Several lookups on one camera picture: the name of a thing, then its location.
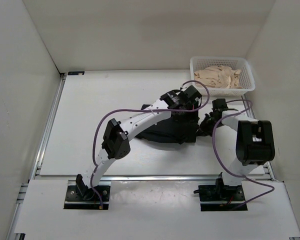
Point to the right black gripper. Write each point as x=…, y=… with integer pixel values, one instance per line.
x=203, y=127

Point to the beige trousers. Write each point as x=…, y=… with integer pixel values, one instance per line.
x=219, y=77

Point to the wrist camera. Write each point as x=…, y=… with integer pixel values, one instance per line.
x=190, y=95
x=219, y=105

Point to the black trousers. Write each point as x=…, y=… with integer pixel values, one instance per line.
x=168, y=131

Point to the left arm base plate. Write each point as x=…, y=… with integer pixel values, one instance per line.
x=78, y=196

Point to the left aluminium frame rail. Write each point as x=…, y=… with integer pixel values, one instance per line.
x=38, y=160

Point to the right aluminium frame rail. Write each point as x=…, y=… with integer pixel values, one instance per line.
x=268, y=166

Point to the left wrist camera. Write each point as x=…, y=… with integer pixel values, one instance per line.
x=190, y=95

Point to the white plastic basket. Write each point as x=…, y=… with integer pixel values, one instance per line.
x=246, y=78

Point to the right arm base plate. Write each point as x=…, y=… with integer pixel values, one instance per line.
x=215, y=198

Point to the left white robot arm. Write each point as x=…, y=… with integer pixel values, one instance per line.
x=119, y=133

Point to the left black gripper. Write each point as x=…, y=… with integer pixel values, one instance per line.
x=192, y=117

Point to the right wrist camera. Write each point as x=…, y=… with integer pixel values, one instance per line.
x=219, y=105

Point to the front aluminium rail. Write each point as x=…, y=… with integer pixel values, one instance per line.
x=134, y=177

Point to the aluminium frame rail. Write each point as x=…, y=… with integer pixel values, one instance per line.
x=38, y=160
x=268, y=166

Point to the black corner bracket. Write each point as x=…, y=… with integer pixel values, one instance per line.
x=76, y=73

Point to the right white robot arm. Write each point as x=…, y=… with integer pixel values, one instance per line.
x=254, y=147

